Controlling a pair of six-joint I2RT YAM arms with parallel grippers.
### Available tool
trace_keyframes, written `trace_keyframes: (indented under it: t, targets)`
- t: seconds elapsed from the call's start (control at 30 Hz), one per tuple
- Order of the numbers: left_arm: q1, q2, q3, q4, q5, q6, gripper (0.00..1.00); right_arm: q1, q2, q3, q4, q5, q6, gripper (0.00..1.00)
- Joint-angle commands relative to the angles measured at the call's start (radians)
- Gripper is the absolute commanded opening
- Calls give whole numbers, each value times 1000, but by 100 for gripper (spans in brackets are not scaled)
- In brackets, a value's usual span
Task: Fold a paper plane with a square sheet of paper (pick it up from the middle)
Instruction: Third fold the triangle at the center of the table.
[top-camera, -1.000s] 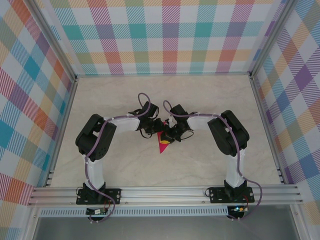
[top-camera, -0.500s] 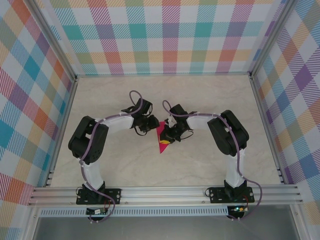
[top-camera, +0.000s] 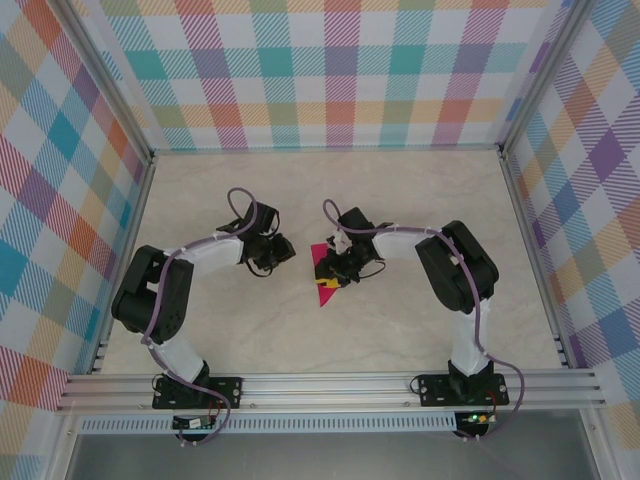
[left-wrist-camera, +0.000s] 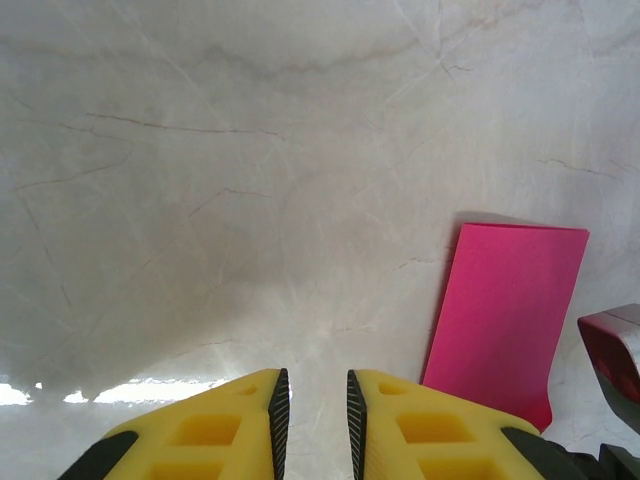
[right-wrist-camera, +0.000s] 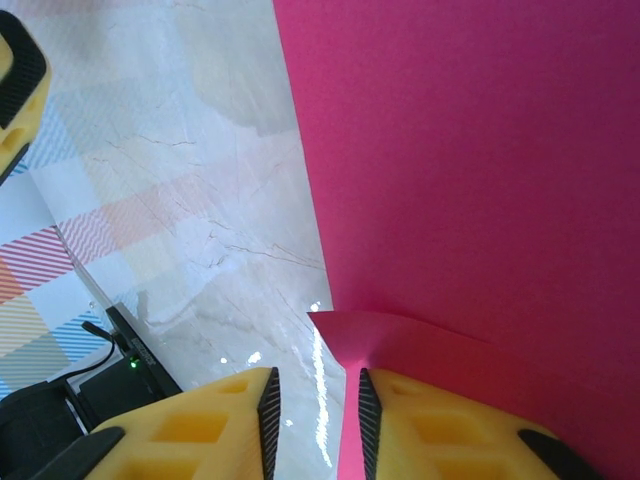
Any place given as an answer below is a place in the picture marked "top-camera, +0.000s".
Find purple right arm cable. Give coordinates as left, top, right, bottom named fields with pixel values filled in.
left=321, top=198, right=525, bottom=444

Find aluminium frame leg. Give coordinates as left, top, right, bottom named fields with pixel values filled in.
left=579, top=407, right=619, bottom=480
left=42, top=412, right=84, bottom=480

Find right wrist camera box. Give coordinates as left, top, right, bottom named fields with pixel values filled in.
left=327, top=207, right=375, bottom=254

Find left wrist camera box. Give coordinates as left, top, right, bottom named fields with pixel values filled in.
left=243, top=202, right=280, bottom=237

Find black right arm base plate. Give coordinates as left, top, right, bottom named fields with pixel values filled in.
left=417, top=372, right=510, bottom=407

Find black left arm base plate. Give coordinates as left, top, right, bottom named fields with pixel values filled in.
left=152, top=375, right=244, bottom=410

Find slotted grey cable duct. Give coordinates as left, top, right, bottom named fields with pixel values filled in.
left=79, top=412, right=459, bottom=435

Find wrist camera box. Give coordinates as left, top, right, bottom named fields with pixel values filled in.
left=327, top=207, right=375, bottom=254
left=243, top=202, right=280, bottom=237

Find aluminium frame post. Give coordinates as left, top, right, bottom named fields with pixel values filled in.
left=49, top=0, right=156, bottom=164
left=497, top=0, right=599, bottom=156

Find aluminium table edge rail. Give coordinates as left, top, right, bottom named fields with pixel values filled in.
left=499, top=149, right=576, bottom=371
left=87, top=152, right=159, bottom=375

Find aluminium mounting rail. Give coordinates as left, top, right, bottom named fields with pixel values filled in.
left=55, top=368, right=606, bottom=414

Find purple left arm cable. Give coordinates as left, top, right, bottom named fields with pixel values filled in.
left=141, top=187, right=266, bottom=448

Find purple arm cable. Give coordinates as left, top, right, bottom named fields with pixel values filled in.
left=321, top=198, right=525, bottom=444
left=141, top=187, right=266, bottom=448

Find pink paper sheet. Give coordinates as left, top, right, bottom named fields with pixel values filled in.
left=308, top=243, right=337, bottom=307

